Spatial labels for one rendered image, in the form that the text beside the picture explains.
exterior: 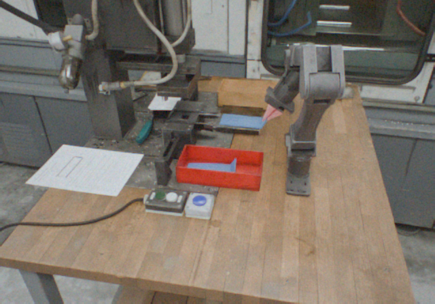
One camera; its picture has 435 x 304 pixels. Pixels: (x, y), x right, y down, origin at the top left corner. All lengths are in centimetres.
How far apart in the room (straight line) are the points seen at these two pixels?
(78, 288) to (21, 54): 128
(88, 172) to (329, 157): 78
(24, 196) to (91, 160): 149
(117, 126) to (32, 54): 108
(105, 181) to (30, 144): 156
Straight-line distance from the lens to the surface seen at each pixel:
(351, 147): 137
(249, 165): 122
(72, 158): 135
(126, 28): 119
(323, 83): 90
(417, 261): 233
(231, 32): 183
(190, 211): 104
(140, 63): 125
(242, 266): 95
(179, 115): 133
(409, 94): 188
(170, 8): 116
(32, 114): 258
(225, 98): 152
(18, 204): 273
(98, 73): 130
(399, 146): 204
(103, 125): 139
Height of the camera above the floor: 164
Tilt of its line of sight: 34 degrees down
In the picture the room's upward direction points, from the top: 1 degrees counter-clockwise
